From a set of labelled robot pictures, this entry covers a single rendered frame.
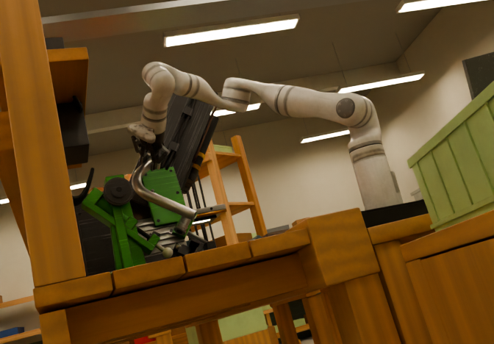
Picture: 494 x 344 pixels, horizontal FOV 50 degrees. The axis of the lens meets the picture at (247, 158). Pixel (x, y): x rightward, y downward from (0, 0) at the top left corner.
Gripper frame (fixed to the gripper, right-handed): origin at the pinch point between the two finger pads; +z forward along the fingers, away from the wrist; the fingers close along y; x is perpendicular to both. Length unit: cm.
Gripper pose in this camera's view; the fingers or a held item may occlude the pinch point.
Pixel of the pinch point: (148, 162)
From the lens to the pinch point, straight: 169.3
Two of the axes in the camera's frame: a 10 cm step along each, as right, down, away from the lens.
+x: -4.4, 4.9, -7.5
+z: -2.0, 7.6, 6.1
